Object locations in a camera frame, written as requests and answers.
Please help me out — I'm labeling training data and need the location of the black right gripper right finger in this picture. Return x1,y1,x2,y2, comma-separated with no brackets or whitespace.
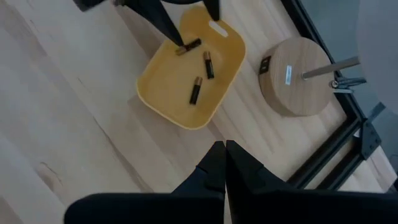
226,139,398,224

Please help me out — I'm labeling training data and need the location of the black copper-top battery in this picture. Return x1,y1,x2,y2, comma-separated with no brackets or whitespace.
174,37,203,57
188,76,204,106
203,50,216,80

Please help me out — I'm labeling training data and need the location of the white shade wooden base lamp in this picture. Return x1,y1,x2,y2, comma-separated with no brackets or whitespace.
258,0,398,118

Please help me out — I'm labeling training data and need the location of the black aluminium table frame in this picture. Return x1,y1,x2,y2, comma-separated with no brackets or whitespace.
279,0,398,192

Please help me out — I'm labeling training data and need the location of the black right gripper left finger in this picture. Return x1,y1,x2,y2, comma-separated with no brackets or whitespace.
63,141,227,224

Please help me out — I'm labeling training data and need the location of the yellow plastic bin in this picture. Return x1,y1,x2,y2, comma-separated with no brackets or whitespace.
136,5,247,131

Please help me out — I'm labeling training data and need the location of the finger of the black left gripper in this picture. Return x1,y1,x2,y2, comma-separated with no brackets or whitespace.
202,0,221,22
124,0,185,48

